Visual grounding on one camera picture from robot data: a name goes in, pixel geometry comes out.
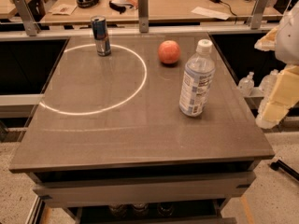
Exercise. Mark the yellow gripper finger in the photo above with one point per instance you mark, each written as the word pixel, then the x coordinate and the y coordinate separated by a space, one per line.
pixel 268 41
pixel 281 95

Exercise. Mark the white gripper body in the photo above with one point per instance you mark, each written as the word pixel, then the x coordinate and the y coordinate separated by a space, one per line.
pixel 289 42

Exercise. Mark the clear bottle blue label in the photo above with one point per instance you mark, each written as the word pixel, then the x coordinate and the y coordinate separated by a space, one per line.
pixel 198 75

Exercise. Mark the clear plastic bottle right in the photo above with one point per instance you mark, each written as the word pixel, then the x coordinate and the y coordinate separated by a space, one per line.
pixel 267 82

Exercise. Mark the clear plastic bottle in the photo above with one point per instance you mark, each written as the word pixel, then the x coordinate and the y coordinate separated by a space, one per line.
pixel 267 82
pixel 246 84

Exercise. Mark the clear plastic bottle left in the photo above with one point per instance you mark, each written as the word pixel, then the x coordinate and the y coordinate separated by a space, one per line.
pixel 246 84

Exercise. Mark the red orange apple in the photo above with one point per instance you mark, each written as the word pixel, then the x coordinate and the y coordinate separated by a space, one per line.
pixel 169 52

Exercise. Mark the white paper sheet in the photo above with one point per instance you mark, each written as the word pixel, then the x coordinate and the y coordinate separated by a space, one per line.
pixel 211 13

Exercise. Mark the black stand leg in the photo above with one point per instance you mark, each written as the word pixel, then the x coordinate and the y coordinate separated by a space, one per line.
pixel 275 165

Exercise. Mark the grey table drawer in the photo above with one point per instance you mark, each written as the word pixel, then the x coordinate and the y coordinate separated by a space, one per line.
pixel 157 189

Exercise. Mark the black sunglasses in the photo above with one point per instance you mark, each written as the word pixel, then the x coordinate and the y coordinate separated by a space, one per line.
pixel 120 9

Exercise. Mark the blue silver drink can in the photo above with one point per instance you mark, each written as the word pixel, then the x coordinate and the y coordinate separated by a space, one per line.
pixel 100 34

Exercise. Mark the small paper note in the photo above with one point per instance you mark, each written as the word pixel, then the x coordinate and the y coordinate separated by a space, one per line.
pixel 63 9

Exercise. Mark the right metal bracket post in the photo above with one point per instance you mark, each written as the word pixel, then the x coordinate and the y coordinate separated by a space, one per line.
pixel 255 19

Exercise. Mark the metal bracket post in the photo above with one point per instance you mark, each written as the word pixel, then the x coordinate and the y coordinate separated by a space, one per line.
pixel 29 23
pixel 143 16
pixel 255 19

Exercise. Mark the middle metal bracket post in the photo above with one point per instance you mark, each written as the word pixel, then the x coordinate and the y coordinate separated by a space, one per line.
pixel 143 16

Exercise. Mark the left metal bracket post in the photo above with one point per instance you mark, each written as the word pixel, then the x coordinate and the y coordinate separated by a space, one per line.
pixel 29 23

